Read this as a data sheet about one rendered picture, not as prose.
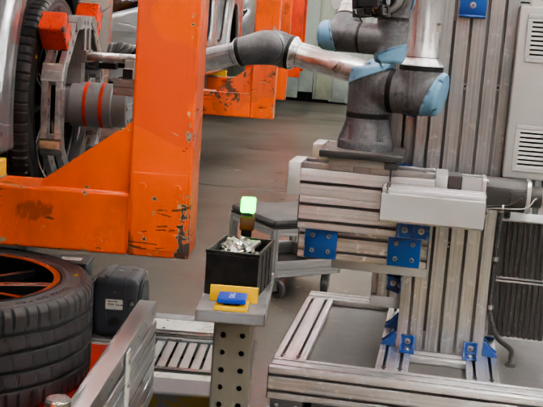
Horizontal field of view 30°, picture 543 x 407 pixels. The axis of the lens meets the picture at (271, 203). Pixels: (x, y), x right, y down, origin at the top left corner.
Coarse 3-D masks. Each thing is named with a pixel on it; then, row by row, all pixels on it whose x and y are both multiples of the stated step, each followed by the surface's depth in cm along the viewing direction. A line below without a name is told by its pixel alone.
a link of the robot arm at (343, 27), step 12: (348, 0) 249; (336, 12) 249; (348, 12) 247; (324, 24) 246; (336, 24) 245; (348, 24) 244; (360, 24) 243; (324, 36) 246; (336, 36) 244; (348, 36) 243; (324, 48) 248; (336, 48) 246; (348, 48) 245
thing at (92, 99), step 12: (72, 84) 312; (84, 84) 312; (96, 84) 312; (108, 84) 313; (72, 96) 309; (84, 96) 309; (96, 96) 309; (108, 96) 309; (120, 96) 310; (132, 96) 318; (72, 108) 309; (84, 108) 309; (96, 108) 309; (108, 108) 309; (120, 108) 309; (132, 108) 320; (72, 120) 312; (84, 120) 311; (96, 120) 311; (108, 120) 311; (120, 120) 311
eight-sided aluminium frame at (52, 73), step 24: (72, 24) 298; (96, 24) 324; (72, 48) 297; (96, 48) 329; (48, 72) 288; (96, 72) 337; (48, 96) 291; (48, 120) 293; (48, 144) 291; (48, 168) 299
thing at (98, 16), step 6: (78, 6) 328; (84, 6) 328; (90, 6) 328; (96, 6) 328; (78, 12) 327; (84, 12) 327; (90, 12) 327; (96, 12) 327; (102, 12) 332; (96, 18) 326; (102, 18) 332
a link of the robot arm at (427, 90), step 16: (416, 0) 262; (432, 0) 260; (416, 16) 262; (432, 16) 261; (416, 32) 263; (432, 32) 262; (416, 48) 263; (432, 48) 263; (416, 64) 262; (432, 64) 262; (400, 80) 265; (416, 80) 263; (432, 80) 262; (448, 80) 267; (400, 96) 265; (416, 96) 263; (432, 96) 261; (400, 112) 269; (416, 112) 266; (432, 112) 264
